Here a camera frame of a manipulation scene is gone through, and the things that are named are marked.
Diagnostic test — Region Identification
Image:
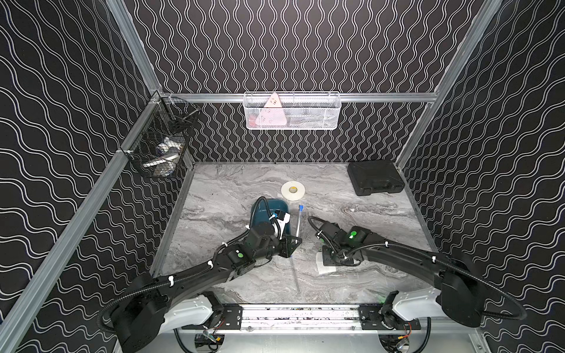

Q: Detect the white wipe cloth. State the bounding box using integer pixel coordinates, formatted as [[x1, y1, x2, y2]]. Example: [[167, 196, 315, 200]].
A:
[[316, 252, 337, 275]]

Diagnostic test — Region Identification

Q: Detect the blue capped test tube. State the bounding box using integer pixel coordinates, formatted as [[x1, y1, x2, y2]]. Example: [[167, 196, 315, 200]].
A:
[[295, 204, 304, 238], [289, 257, 301, 295]]

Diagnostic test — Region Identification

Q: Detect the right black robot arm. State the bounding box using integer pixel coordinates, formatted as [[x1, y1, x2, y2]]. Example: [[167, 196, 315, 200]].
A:
[[308, 216, 528, 328]]

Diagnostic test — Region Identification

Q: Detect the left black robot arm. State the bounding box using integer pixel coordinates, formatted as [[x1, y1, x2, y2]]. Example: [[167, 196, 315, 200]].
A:
[[97, 222, 303, 352]]

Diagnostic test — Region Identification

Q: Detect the teal plastic tray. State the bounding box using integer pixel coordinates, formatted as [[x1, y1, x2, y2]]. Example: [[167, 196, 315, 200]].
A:
[[250, 199, 291, 235]]

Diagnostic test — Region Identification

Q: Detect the white tape roll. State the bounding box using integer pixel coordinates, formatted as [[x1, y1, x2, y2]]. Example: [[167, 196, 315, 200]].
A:
[[280, 181, 306, 202]]

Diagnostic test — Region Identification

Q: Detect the black plastic case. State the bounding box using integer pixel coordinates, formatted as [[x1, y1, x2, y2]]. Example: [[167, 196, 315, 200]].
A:
[[347, 160, 405, 197]]

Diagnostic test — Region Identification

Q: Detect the pink triangular card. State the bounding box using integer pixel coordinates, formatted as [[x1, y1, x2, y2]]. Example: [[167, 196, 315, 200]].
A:
[[255, 93, 288, 129]]

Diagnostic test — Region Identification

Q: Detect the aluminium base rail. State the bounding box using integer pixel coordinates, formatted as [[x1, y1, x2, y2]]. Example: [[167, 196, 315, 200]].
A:
[[127, 303, 478, 332]]

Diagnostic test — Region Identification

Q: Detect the clear wire basket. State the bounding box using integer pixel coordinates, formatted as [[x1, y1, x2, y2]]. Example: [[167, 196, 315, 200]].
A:
[[242, 91, 342, 130]]

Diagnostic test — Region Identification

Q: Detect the black wire basket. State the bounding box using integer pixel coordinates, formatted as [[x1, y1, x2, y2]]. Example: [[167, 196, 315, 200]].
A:
[[126, 97, 202, 179]]

